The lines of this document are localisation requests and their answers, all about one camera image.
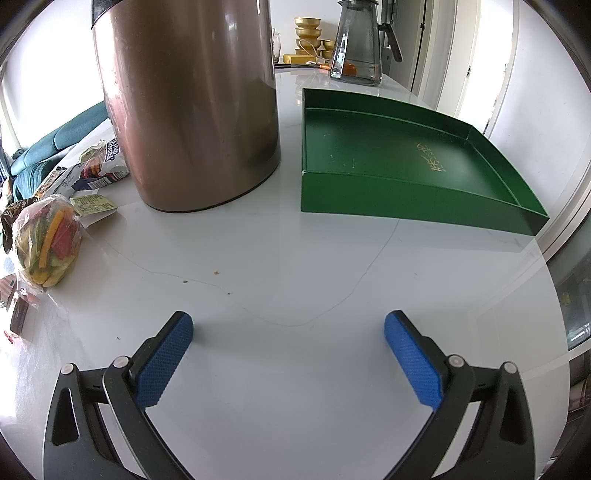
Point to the clear bag of dried fruit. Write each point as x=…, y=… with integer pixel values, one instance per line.
x=46, y=240

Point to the green tray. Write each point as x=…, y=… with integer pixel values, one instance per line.
x=369, y=152

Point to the yellow box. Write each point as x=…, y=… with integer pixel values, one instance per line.
x=300, y=59

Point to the glass display cabinet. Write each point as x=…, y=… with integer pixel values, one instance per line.
x=575, y=300

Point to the clear drinking glass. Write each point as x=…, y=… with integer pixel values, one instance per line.
x=277, y=46

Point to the small gold bowl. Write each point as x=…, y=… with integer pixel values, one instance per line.
x=328, y=46

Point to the teal cushion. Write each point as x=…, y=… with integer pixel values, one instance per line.
x=32, y=173

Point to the pink striped snack packet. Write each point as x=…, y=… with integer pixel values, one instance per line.
x=7, y=288

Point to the orange lighter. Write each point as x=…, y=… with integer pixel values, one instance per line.
x=325, y=68

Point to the gold bowl stack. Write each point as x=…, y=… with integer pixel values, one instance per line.
x=308, y=32

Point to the glass pitcher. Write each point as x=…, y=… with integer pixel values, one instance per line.
x=358, y=41

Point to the red snack packet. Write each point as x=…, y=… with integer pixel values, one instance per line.
x=18, y=316

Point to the rose gold kettle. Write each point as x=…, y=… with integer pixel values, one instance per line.
x=184, y=115

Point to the brown snack bag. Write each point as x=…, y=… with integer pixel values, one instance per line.
x=8, y=219

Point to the blue white snack packet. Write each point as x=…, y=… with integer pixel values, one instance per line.
x=108, y=154

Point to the teal sofa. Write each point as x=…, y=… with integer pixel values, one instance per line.
x=69, y=129

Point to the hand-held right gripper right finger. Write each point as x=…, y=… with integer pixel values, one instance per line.
x=413, y=364

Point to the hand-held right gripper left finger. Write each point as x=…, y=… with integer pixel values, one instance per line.
x=164, y=364

